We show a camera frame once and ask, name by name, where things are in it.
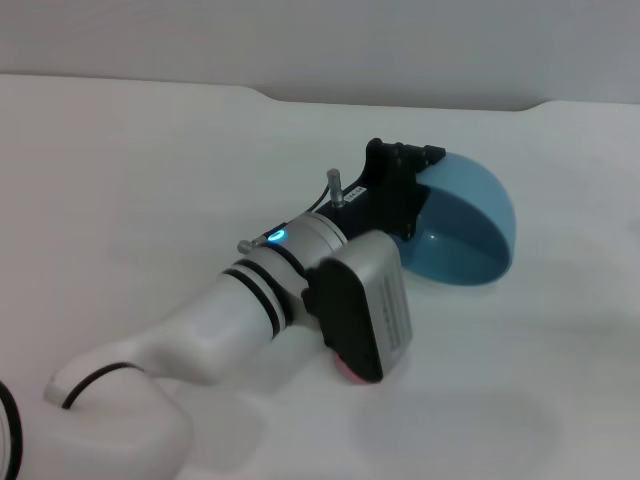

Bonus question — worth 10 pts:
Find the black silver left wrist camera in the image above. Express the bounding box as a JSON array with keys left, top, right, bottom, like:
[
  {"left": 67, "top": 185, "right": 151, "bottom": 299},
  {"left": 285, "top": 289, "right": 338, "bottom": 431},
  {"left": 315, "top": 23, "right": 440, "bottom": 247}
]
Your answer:
[{"left": 299, "top": 230, "right": 415, "bottom": 386}]

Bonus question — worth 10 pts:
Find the pink toy peach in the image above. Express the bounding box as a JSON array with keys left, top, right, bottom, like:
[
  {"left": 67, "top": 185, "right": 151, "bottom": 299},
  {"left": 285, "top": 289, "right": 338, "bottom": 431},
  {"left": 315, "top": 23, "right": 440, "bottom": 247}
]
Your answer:
[{"left": 334, "top": 355, "right": 377, "bottom": 386}]

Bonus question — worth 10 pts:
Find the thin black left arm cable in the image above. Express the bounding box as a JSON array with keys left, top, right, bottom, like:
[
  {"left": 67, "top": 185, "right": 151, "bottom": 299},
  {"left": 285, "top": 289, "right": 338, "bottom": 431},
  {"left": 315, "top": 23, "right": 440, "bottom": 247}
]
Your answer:
[{"left": 236, "top": 169, "right": 347, "bottom": 252}]

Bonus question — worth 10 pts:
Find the blue bowl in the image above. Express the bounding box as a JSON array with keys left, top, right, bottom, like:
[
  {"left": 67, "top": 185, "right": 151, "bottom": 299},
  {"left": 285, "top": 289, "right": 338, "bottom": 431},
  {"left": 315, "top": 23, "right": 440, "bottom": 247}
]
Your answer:
[{"left": 393, "top": 152, "right": 517, "bottom": 288}]

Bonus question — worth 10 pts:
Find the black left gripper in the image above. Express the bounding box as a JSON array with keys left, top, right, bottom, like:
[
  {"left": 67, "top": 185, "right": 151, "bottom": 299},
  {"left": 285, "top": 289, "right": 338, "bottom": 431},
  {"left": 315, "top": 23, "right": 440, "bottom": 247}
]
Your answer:
[{"left": 319, "top": 138, "right": 448, "bottom": 242}]

